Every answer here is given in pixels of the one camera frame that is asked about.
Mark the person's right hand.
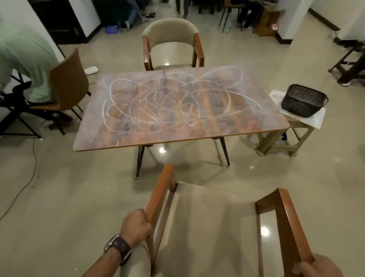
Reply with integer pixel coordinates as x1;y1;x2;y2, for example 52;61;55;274
291;253;347;277

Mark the person's left hand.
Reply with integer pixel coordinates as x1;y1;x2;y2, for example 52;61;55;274
120;209;153;248

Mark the beige armchair with wooden arms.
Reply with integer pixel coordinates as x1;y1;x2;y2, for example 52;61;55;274
142;18;205;71
120;163;315;277

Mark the person's left forearm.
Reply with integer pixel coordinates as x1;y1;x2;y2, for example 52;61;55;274
82;248;122;277

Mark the brown leather wristwatch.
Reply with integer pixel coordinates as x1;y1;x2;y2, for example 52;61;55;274
103;234;132;266

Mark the wooden table with chalk scribbles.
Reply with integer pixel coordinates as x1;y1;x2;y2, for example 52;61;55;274
73;66;290;180

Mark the beige wooden stool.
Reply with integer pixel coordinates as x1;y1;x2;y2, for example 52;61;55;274
255;112;317;157

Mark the white cloth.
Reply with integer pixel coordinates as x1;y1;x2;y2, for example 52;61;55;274
269;89;326;129

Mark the brown plywood chair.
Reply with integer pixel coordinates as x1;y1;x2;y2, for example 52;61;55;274
28;48;92;136

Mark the black woven basket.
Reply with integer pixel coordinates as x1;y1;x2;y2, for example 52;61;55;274
281;84;329;118

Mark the black tripod stand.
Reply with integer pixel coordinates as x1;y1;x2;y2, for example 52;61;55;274
0;73;44;139

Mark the black metal leg chair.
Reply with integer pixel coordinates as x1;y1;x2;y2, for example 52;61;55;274
219;0;246;32

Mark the brown wooden side table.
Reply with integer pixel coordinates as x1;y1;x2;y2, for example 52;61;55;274
255;3;283;37

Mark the black floor cable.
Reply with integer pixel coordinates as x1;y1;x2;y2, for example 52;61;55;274
0;138;40;221

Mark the dark wooden furniture frame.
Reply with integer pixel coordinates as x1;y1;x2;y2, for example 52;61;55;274
328;41;365;86

